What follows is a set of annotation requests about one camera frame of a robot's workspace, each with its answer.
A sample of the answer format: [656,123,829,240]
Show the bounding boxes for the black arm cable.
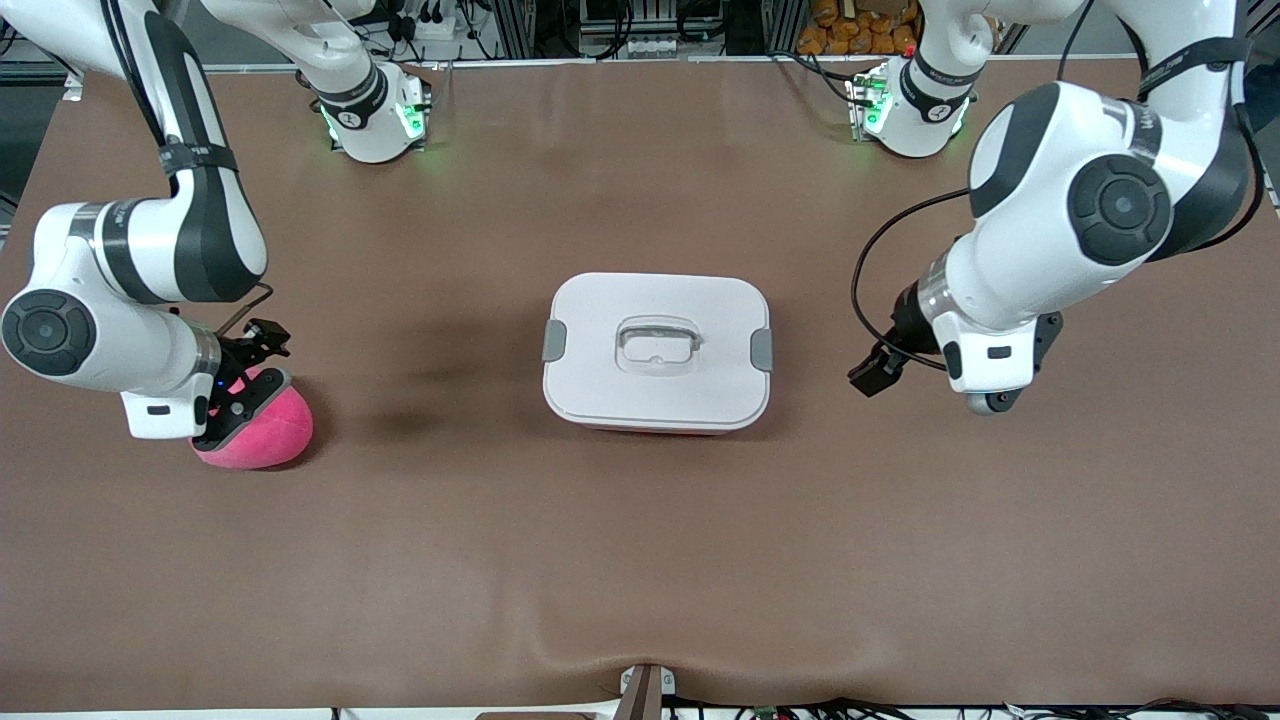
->
[850,188,973,373]
[213,283,274,338]

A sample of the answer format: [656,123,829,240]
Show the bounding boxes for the grey translucent lid handle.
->
[617,317,704,376]

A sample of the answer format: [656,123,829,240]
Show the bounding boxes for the brown table mat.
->
[0,58,1280,713]

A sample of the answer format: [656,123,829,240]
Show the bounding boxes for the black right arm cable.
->
[213,283,274,338]

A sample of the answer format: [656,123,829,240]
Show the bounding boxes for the pink round plush toy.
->
[192,365,314,471]

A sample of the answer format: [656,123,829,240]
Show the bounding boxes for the silver aluminium frame post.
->
[760,0,801,56]
[495,0,538,59]

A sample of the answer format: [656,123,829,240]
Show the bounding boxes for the white plastic box lid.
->
[542,272,774,433]

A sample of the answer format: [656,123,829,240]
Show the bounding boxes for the orange toy pile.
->
[797,0,919,56]

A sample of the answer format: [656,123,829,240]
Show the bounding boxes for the brown post with metal bracket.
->
[618,663,677,720]

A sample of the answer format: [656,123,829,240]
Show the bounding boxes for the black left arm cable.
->
[850,188,973,373]

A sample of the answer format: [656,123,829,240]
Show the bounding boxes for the clear plastic storage container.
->
[578,420,749,437]

